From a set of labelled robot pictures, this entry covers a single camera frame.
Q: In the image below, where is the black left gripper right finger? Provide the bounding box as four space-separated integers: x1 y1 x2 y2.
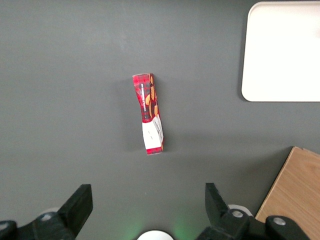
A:
196 182 311 240

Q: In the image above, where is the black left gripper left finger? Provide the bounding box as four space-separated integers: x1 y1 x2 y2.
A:
0 184 94 240

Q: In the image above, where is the red cookie box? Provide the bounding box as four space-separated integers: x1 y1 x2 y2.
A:
131 72 166 156

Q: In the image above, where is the cream rectangular tray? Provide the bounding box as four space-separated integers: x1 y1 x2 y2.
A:
241 1 320 103

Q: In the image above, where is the wooden two-drawer cabinet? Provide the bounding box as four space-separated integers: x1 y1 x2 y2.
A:
254 146 320 240

